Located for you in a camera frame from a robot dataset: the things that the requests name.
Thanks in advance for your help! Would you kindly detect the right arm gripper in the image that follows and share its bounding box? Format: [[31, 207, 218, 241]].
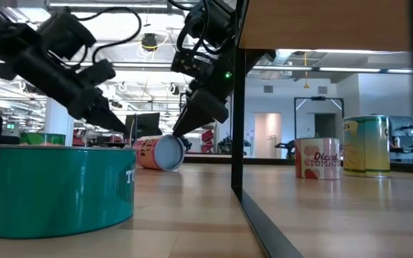
[[173, 48, 234, 138]]

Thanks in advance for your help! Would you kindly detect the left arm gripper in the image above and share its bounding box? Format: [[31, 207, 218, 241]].
[[0, 46, 128, 133]]

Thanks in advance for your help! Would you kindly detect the orange label tin can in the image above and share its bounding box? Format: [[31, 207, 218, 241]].
[[131, 134, 186, 172]]

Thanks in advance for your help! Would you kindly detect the green label tin can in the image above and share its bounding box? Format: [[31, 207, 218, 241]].
[[19, 133, 67, 146]]

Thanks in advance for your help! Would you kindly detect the diced tomato tin can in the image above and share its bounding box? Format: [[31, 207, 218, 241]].
[[294, 137, 343, 181]]

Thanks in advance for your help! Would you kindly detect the tall yellow label can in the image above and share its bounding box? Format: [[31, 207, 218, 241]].
[[342, 114, 391, 178]]

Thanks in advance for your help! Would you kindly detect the cluttered background desk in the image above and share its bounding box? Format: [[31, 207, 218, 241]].
[[72, 128, 136, 148]]

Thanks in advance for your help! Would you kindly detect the red background equipment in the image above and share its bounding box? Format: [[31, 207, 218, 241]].
[[200, 129, 215, 154]]

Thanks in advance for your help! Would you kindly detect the black computer monitor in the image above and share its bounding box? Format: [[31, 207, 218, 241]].
[[123, 112, 163, 144]]

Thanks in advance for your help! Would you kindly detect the white building column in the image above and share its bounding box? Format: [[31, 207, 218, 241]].
[[43, 96, 75, 147]]

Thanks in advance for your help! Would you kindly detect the teal tuna can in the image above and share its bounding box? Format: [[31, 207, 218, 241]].
[[0, 144, 138, 240]]

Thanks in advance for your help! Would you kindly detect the background robot workstation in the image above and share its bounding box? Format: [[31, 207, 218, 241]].
[[389, 115, 413, 164]]

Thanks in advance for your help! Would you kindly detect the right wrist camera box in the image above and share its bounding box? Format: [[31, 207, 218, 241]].
[[171, 51, 207, 79]]

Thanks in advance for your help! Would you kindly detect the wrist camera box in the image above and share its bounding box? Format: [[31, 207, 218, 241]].
[[171, 51, 207, 79], [37, 11, 97, 61]]

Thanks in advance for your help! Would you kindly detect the hanging black cable reel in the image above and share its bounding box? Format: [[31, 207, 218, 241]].
[[141, 32, 159, 52]]

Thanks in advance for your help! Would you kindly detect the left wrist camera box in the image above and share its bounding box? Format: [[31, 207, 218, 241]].
[[37, 11, 97, 61]]

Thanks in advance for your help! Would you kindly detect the black metal table frame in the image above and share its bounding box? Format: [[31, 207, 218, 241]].
[[183, 153, 413, 173]]

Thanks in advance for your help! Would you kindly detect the black background gantry frame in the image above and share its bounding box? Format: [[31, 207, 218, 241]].
[[293, 95, 345, 141]]

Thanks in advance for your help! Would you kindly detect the wooden shelf with black frame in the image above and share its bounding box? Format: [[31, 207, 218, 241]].
[[229, 0, 413, 258]]

